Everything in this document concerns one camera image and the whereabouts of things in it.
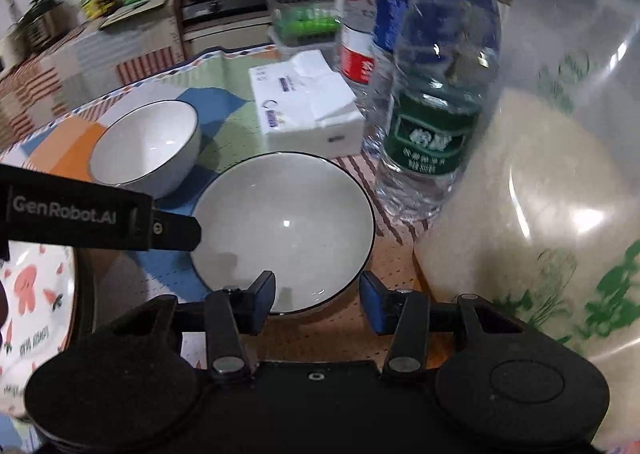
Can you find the blue label water bottle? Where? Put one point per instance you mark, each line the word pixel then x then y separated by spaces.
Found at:
pixel 389 3

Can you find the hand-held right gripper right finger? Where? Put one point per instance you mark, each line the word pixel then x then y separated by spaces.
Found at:
pixel 372 306

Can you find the white tissue pack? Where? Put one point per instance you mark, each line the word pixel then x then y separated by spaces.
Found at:
pixel 300 103

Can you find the red label water bottle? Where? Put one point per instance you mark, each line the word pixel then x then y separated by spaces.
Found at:
pixel 355 48

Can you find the clear bag of rice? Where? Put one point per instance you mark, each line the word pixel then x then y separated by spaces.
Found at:
pixel 540 184

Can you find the black gas stove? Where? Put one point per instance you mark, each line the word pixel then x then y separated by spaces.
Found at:
pixel 225 6

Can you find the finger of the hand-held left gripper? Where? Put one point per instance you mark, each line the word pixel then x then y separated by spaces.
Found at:
pixel 175 232

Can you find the striped patchwork counter cloth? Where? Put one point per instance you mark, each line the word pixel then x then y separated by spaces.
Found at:
pixel 75 63

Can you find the green item clear container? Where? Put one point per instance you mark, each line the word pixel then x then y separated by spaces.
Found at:
pixel 305 26

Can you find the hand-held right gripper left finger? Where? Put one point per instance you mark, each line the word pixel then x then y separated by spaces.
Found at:
pixel 262 301

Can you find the green label water bottle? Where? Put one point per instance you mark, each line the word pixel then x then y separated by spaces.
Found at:
pixel 435 133

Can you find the checked patchwork tablecloth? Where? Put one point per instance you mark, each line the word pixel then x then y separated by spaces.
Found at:
pixel 225 83

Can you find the white bowl dark rim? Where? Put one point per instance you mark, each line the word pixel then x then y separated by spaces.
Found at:
pixel 145 143
pixel 285 219

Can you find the white pink rabbit print plate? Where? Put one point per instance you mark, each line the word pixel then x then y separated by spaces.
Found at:
pixel 35 314

